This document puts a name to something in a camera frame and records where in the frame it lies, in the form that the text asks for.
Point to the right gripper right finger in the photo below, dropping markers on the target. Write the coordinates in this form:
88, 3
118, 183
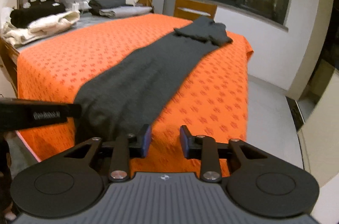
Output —
202, 148

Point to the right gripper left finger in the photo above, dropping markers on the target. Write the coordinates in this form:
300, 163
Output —
128, 146

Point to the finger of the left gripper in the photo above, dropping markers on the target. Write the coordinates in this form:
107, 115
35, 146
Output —
20, 114

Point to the dark grey sweatpants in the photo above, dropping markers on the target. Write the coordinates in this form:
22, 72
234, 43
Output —
133, 93

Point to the black folded clothes stack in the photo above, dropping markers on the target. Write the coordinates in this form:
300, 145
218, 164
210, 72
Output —
21, 18

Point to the orange floral table mat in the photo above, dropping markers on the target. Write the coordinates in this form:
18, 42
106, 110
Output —
212, 100

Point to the white folded padded jacket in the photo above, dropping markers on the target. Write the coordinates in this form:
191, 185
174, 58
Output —
39, 29

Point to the white power strip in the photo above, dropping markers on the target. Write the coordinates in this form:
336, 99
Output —
80, 6

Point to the light grey folded garment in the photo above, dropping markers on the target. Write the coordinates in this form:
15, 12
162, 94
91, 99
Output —
122, 12

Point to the dark grey folded garment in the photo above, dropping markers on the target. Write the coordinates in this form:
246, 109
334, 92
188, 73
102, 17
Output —
106, 4

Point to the wooden chair with bag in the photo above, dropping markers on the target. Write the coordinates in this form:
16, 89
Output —
146, 3

